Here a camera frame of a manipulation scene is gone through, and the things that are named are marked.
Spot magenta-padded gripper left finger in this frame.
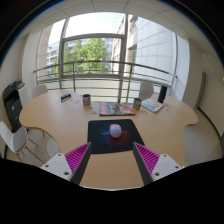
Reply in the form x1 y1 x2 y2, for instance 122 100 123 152
40 141 93 186

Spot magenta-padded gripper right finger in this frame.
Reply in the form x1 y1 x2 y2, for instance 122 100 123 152
132 142 183 186

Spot pink and lilac computer mouse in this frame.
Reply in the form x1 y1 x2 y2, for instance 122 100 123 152
109 123 123 139

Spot black mouse pad red-blue print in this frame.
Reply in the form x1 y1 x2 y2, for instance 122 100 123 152
87 118 146 155

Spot white chair wooden legs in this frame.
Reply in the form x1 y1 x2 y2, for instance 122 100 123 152
0 120 46 164

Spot white illustrated booklet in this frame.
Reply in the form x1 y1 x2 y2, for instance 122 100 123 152
140 97 165 113

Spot printed cup with red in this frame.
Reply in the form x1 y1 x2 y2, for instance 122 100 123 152
132 97 143 110

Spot black stapler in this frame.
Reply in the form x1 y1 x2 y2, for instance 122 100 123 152
60 93 72 103

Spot printed cup with blue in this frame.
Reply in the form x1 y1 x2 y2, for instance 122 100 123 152
82 93 92 107

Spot black cylinder speaker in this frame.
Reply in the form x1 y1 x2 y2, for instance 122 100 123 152
157 85 168 104

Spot colourful magazine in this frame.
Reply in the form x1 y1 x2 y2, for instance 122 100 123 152
98 101 136 117

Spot metal balcony railing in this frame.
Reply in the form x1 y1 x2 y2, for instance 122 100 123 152
33 60 178 103

